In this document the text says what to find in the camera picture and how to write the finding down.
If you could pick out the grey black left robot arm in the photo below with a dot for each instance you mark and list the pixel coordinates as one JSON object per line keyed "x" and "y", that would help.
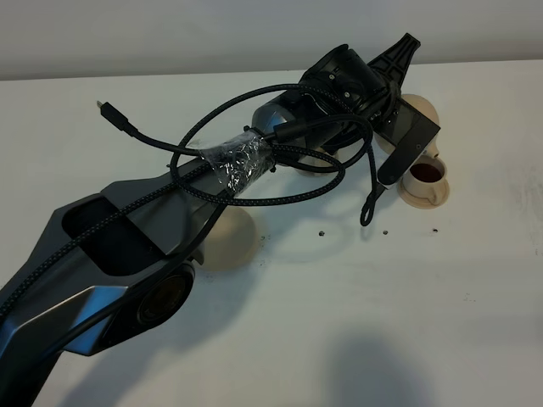
{"x": 117, "y": 263}

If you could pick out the beige teacup far right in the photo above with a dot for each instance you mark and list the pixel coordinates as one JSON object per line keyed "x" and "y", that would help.
{"x": 428, "y": 169}

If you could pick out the beige saucer far right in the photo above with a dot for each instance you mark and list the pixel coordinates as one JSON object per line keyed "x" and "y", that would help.
{"x": 424, "y": 195}

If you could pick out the beige teapot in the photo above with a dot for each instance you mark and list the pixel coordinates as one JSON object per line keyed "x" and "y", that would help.
{"x": 427, "y": 109}

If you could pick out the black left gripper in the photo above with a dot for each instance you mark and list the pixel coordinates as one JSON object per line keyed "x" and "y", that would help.
{"x": 395, "y": 120}

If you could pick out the beige teapot saucer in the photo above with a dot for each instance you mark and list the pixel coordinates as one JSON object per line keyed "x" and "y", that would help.
{"x": 232, "y": 241}

